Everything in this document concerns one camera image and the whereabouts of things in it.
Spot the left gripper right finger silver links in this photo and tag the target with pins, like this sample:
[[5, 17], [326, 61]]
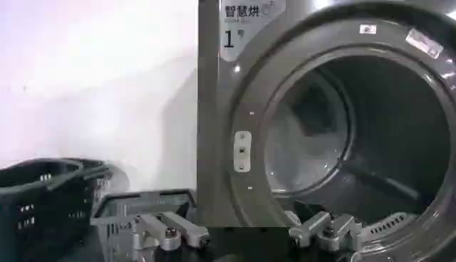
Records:
[[322, 228]]

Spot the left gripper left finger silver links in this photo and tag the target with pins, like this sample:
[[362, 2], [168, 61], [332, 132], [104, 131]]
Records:
[[167, 231]]

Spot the grey plastic laundry basket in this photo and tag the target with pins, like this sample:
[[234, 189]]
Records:
[[121, 217]]

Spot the silver door latch plate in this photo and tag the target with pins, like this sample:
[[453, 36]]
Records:
[[242, 151]]

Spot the grey dryer with round door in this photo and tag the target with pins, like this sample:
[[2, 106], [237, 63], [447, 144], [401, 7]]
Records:
[[320, 107]]

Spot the black plastic laundry basket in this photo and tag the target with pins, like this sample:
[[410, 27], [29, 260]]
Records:
[[39, 206]]

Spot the white number label sticker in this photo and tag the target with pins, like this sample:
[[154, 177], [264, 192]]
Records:
[[242, 25]]

